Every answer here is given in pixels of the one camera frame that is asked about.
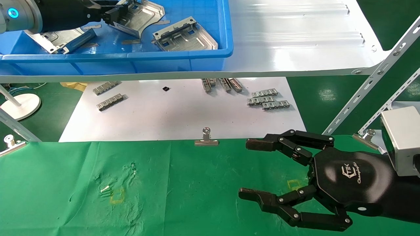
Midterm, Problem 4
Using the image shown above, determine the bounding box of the silver binder clip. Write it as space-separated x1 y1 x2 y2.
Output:
352 129 383 150
0 135 27 157
194 127 219 146

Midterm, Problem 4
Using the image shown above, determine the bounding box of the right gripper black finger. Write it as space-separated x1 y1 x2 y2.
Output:
246 129 335 166
239 184 353 232

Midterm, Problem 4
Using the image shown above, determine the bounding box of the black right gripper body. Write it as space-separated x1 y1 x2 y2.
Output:
310 147 394 217

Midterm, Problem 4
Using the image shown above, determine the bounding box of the green table cloth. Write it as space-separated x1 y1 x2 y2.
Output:
0 134 420 236

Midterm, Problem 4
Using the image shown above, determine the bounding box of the white metal shelf board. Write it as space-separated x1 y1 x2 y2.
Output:
0 0 391 83

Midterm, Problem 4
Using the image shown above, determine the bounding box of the sheet metal bracket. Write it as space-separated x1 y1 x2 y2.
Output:
152 16 219 52
26 27 97 54
108 0 165 39

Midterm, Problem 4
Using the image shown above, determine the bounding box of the white slotted angle strut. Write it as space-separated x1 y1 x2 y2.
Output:
0 108 42 142
323 25 420 135
358 67 420 135

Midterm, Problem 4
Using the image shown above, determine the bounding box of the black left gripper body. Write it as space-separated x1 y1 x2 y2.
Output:
39 0 99 33

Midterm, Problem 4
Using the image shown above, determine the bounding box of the thin cable bundle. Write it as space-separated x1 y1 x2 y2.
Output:
5 83 48 95

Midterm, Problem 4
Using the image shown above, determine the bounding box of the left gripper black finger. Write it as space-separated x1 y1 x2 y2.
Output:
94 4 129 25
86 0 119 8

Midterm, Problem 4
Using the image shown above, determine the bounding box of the white round lamp stand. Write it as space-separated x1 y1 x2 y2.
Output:
0 85 42 121

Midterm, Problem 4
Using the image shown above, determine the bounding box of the yellow crumpled bag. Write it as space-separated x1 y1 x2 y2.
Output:
60 82 88 91

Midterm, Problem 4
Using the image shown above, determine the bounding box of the notched metal strip part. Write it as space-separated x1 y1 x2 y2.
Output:
247 96 274 106
93 81 121 96
251 88 279 97
96 94 124 111
262 101 290 110

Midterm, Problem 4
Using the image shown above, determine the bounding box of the blue plastic bin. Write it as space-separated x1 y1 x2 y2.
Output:
0 0 234 76

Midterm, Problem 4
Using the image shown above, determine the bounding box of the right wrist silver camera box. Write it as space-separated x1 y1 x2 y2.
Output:
381 106 420 177

